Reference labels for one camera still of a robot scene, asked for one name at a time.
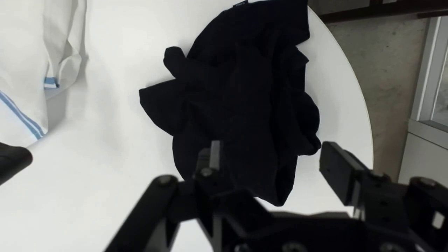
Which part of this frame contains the white door with window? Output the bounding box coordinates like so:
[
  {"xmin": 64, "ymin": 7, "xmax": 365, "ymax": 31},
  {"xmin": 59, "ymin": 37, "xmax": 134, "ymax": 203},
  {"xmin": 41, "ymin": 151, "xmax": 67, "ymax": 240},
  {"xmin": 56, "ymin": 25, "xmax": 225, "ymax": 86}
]
[{"xmin": 398, "ymin": 16, "xmax": 448, "ymax": 189}]

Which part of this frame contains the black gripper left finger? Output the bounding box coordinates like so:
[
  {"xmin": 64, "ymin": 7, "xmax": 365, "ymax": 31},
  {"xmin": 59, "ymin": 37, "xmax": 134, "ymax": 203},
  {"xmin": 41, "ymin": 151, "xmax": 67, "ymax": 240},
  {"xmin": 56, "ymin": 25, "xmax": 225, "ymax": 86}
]
[{"xmin": 104, "ymin": 139, "xmax": 263, "ymax": 252}]

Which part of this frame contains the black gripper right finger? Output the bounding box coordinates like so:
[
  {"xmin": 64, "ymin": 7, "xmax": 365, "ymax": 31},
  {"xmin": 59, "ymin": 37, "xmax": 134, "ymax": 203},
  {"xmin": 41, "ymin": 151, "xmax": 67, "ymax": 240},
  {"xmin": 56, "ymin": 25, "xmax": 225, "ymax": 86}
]
[{"xmin": 318, "ymin": 140, "xmax": 448, "ymax": 252}]

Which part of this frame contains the black stand with clamp base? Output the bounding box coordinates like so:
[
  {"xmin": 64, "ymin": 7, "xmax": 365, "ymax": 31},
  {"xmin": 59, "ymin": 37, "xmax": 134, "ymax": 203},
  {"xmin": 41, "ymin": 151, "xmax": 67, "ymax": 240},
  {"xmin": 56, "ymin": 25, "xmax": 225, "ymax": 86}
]
[{"xmin": 0, "ymin": 142, "xmax": 35, "ymax": 186}]

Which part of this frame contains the white cloth with blue stripes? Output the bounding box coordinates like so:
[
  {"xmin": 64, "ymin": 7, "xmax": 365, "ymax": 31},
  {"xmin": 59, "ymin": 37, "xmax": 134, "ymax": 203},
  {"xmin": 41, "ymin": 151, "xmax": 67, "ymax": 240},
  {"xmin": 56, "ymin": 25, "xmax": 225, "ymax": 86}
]
[{"xmin": 0, "ymin": 0, "xmax": 90, "ymax": 149}]

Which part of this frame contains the black t-shirt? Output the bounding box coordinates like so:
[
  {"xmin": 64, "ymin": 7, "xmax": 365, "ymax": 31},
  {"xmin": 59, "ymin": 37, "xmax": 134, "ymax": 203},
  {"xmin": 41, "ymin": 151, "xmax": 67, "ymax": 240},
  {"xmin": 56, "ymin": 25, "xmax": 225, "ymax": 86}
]
[{"xmin": 137, "ymin": 0, "xmax": 323, "ymax": 209}]

